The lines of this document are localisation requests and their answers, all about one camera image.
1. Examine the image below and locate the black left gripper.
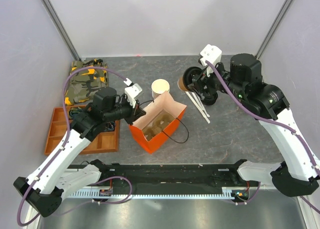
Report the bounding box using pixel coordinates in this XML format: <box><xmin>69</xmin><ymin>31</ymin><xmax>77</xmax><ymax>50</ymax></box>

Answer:
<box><xmin>104</xmin><ymin>94</ymin><xmax>147</xmax><ymax>126</ymax></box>

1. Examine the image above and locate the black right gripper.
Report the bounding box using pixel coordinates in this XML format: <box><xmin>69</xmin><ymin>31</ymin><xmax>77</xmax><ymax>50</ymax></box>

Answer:
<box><xmin>188</xmin><ymin>59</ymin><xmax>247</xmax><ymax>100</ymax></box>

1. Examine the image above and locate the black coffee cup lid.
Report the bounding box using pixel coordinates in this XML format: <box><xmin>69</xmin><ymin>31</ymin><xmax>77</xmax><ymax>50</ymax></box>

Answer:
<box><xmin>182</xmin><ymin>66</ymin><xmax>202</xmax><ymax>87</ymax></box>

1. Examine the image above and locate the cardboard cup carrier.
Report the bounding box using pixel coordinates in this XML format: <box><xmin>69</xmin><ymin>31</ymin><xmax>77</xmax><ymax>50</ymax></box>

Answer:
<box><xmin>142</xmin><ymin>112</ymin><xmax>175</xmax><ymax>141</ymax></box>

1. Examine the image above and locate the orange paper bag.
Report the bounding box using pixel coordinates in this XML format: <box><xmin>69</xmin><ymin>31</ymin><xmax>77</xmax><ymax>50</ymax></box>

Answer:
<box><xmin>129</xmin><ymin>91</ymin><xmax>187</xmax><ymax>154</ymax></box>

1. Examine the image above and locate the brown paper coffee cup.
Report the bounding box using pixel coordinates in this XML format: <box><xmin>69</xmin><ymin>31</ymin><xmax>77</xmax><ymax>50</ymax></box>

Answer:
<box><xmin>177</xmin><ymin>76</ymin><xmax>194</xmax><ymax>92</ymax></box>

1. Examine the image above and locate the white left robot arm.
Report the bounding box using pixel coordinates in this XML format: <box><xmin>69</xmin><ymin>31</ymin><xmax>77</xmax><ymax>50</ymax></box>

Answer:
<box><xmin>13</xmin><ymin>83</ymin><xmax>146</xmax><ymax>218</ymax></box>

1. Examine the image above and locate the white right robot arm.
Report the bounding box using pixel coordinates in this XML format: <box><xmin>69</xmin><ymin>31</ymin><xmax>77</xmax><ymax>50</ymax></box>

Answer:
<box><xmin>181</xmin><ymin>53</ymin><xmax>320</xmax><ymax>197</ymax></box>

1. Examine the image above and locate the white wrapped straw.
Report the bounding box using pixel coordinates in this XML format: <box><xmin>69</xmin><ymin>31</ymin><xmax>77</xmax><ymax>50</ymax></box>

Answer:
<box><xmin>185</xmin><ymin>91</ymin><xmax>211</xmax><ymax>124</ymax></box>
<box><xmin>191</xmin><ymin>92</ymin><xmax>210</xmax><ymax>118</ymax></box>

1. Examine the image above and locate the stack of black lids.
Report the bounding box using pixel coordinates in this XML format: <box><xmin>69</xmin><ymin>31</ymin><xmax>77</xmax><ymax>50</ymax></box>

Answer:
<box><xmin>202</xmin><ymin>92</ymin><xmax>218</xmax><ymax>106</ymax></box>

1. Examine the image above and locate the orange wooden compartment tray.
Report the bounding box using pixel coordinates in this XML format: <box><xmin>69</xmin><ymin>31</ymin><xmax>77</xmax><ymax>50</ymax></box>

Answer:
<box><xmin>44</xmin><ymin>107</ymin><xmax>120</xmax><ymax>156</ymax></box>

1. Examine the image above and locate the stack of paper cups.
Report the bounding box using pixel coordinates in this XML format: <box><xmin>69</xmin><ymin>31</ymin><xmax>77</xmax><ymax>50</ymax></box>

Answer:
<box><xmin>151</xmin><ymin>79</ymin><xmax>170</xmax><ymax>99</ymax></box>

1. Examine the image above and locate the green blue coiled belt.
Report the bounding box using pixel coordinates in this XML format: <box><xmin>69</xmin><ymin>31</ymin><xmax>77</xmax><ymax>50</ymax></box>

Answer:
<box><xmin>68</xmin><ymin>107</ymin><xmax>82</xmax><ymax>120</ymax></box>

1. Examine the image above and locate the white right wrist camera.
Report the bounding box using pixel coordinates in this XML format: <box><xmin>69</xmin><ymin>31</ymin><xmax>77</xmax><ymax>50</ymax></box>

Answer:
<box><xmin>199</xmin><ymin>44</ymin><xmax>222</xmax><ymax>66</ymax></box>

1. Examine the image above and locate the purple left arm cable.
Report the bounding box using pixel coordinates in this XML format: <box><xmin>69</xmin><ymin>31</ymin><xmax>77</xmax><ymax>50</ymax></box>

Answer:
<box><xmin>17</xmin><ymin>66</ymin><xmax>133</xmax><ymax>227</ymax></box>

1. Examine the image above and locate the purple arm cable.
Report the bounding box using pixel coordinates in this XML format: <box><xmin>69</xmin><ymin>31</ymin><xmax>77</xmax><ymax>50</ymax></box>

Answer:
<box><xmin>17</xmin><ymin>66</ymin><xmax>133</xmax><ymax>227</ymax></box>
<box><xmin>205</xmin><ymin>60</ymin><xmax>320</xmax><ymax>215</ymax></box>

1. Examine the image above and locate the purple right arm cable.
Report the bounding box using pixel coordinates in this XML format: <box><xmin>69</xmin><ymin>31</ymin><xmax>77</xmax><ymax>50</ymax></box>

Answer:
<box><xmin>205</xmin><ymin>60</ymin><xmax>320</xmax><ymax>215</ymax></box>

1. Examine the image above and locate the aluminium cable duct rail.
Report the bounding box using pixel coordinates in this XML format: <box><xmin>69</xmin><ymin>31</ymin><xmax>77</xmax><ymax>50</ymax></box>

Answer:
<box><xmin>67</xmin><ymin>187</ymin><xmax>244</xmax><ymax>200</ymax></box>

